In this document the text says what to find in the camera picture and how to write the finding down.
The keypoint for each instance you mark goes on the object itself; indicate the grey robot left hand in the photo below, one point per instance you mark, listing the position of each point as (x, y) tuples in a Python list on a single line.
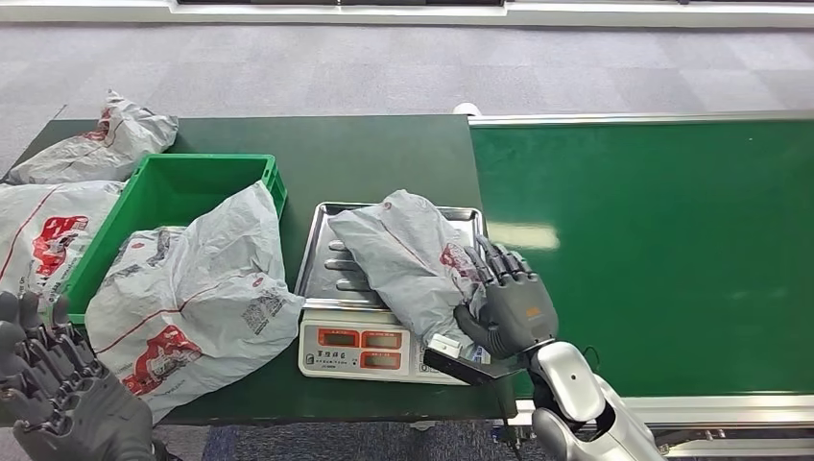
[(95, 420)]

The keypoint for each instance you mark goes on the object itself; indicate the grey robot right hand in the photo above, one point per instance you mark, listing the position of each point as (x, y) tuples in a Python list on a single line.
[(518, 312)]

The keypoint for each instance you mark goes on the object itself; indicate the small grey mailer package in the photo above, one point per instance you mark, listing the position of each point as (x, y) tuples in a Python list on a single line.
[(407, 261)]

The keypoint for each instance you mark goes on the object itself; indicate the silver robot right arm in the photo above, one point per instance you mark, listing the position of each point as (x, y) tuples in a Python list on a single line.
[(585, 407)]

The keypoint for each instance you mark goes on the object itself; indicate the large grey red-print package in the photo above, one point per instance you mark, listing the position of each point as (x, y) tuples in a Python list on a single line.
[(191, 299)]

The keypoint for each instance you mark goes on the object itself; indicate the white electronic weighing scale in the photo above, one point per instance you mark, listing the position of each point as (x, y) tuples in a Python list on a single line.
[(343, 305)]

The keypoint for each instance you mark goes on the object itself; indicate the flat grey red-logo package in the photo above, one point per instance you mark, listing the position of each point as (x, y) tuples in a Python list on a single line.
[(44, 235)]

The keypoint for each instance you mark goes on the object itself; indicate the green plastic basket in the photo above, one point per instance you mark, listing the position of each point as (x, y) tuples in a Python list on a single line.
[(165, 197)]

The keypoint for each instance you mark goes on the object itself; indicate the crumpled grey mailer package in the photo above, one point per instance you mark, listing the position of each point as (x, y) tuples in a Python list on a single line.
[(102, 149)]

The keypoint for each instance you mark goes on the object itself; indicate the green conveyor belt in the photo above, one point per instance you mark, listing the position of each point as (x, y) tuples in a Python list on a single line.
[(687, 254)]

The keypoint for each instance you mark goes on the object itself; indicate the dark green table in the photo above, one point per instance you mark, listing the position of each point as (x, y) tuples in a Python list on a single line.
[(381, 159)]

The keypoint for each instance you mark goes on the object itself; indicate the white conveyor roller cap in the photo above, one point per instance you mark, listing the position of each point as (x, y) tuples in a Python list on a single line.
[(466, 109)]

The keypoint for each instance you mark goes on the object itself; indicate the white window sill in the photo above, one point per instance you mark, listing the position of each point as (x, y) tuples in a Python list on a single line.
[(407, 14)]

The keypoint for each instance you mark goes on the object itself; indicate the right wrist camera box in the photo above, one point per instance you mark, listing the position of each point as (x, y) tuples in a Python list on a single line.
[(467, 366)]

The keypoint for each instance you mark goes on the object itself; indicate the dark window frame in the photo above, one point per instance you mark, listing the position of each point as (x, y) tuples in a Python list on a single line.
[(343, 2)]

